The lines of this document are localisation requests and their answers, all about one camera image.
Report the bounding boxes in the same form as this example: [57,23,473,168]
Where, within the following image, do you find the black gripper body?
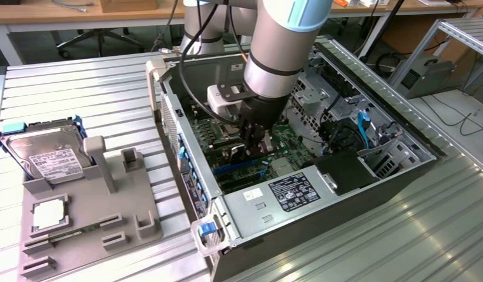
[236,94,292,133]

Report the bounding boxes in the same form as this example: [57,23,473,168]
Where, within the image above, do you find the black graphics card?
[224,132,274,167]

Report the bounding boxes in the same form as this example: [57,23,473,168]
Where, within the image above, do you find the CPU socket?
[216,119,242,139]

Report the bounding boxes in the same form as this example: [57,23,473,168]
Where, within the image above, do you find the green motherboard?
[184,98,317,194]

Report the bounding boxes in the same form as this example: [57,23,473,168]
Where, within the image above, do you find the black RAM stick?
[209,139,236,152]

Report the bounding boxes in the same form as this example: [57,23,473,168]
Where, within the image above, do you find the silver chipset heatsink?
[269,160,298,174]

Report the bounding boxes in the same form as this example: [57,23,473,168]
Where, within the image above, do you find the blue expansion slot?
[212,158,254,175]

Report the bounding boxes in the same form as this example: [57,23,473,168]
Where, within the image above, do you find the black expansion slot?
[216,169,262,189]

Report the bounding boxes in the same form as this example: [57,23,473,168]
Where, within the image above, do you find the metal disk bay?
[289,46,369,124]

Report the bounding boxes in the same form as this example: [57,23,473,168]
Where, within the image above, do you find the grey power supply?
[221,166,338,239]

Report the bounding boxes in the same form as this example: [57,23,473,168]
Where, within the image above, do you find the black plastic shroud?
[313,151,382,197]

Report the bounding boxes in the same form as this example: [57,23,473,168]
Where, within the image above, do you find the open grey PC case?
[145,41,448,282]

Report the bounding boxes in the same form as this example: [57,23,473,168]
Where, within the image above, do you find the perforated metal cage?
[356,137,437,180]

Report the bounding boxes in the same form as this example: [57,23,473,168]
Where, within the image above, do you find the black stand pole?
[358,0,406,59]

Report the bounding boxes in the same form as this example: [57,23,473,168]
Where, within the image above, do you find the grey computer tower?
[388,57,457,100]

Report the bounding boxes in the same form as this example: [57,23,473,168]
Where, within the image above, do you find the grey parts rack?
[19,136,164,280]

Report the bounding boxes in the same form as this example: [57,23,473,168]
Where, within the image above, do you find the black office chair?
[54,26,146,59]

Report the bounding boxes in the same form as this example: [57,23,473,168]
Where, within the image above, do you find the silver hard disk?
[5,125,94,186]

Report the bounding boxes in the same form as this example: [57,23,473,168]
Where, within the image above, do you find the green RAM stick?
[31,224,104,246]

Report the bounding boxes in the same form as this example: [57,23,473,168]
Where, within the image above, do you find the wooden desk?
[0,0,186,67]
[326,0,483,59]

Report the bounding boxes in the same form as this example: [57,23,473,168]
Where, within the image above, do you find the silver CPU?
[31,201,67,232]

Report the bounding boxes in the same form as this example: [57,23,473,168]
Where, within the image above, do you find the blue disk caddy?
[0,116,96,180]

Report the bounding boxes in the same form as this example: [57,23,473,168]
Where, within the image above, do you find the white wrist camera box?
[206,83,253,120]

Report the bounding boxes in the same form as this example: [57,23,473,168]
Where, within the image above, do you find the blue wire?
[356,110,373,150]

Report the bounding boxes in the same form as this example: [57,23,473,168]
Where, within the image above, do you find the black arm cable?
[177,0,242,126]

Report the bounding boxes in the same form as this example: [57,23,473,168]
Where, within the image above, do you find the grey cable with connector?
[149,0,180,55]

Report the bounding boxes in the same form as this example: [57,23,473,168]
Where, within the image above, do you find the black table cable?
[418,96,483,139]

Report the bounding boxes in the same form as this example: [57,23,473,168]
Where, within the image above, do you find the aluminium frame shelf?
[388,16,483,92]

